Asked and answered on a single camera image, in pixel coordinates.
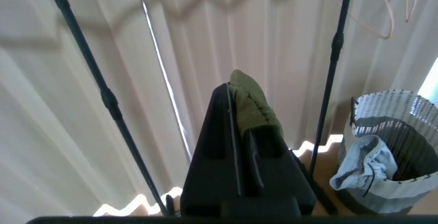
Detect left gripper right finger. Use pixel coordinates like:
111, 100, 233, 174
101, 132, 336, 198
241, 125, 316, 217

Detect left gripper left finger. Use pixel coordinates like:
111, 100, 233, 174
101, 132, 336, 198
179, 82, 243, 217

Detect green sleeveless shirt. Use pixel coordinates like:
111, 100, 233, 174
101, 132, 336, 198
228, 69, 285, 138

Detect pink clothes hanger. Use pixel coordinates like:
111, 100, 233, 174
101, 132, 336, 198
402, 0, 423, 23
324, 0, 396, 41

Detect black clothes rack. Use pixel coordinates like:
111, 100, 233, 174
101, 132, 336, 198
0, 0, 357, 217

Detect white laundry basket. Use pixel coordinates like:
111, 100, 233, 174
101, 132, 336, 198
336, 89, 438, 216

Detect pale grey shorts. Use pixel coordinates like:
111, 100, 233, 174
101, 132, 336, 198
329, 134, 399, 198

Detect beige curtain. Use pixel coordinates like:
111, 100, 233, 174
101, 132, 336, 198
0, 0, 438, 224

